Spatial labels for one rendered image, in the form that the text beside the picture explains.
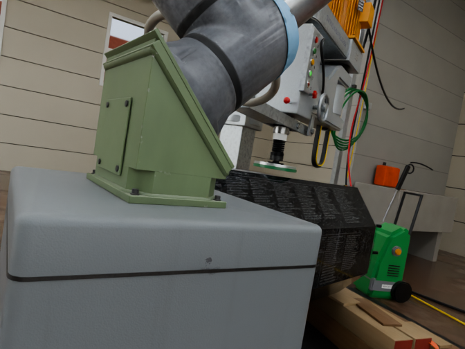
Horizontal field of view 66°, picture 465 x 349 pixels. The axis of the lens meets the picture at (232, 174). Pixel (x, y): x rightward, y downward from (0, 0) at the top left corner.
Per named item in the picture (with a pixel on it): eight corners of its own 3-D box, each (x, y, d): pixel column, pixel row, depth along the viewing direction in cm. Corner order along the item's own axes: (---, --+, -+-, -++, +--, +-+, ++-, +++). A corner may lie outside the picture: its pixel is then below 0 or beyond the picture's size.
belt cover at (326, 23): (322, 78, 254) (326, 55, 253) (358, 79, 241) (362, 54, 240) (263, 24, 172) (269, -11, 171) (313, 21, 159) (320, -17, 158)
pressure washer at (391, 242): (383, 287, 316) (401, 190, 311) (410, 304, 282) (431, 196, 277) (347, 283, 309) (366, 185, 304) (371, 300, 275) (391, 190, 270)
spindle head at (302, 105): (282, 127, 206) (295, 49, 204) (319, 131, 195) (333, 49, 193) (254, 115, 176) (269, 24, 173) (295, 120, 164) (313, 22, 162)
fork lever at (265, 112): (281, 133, 204) (284, 124, 204) (314, 137, 194) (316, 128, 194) (216, 105, 144) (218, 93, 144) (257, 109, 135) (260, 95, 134)
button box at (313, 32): (304, 94, 170) (314, 34, 169) (309, 94, 169) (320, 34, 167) (297, 90, 163) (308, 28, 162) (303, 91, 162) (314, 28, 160)
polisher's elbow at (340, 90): (306, 111, 231) (312, 81, 230) (316, 116, 247) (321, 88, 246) (335, 113, 221) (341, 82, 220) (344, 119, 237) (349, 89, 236)
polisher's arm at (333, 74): (311, 143, 249) (323, 73, 246) (344, 147, 237) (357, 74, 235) (265, 127, 186) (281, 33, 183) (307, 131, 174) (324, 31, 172)
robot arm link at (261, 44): (257, 96, 56) (322, 43, 63) (189, 3, 53) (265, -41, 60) (221, 122, 70) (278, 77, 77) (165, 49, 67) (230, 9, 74)
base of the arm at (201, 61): (225, 155, 54) (268, 119, 58) (156, 37, 46) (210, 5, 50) (174, 151, 70) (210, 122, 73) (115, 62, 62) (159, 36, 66)
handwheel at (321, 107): (309, 123, 192) (314, 95, 191) (327, 124, 186) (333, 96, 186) (299, 118, 179) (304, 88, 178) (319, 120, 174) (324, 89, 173)
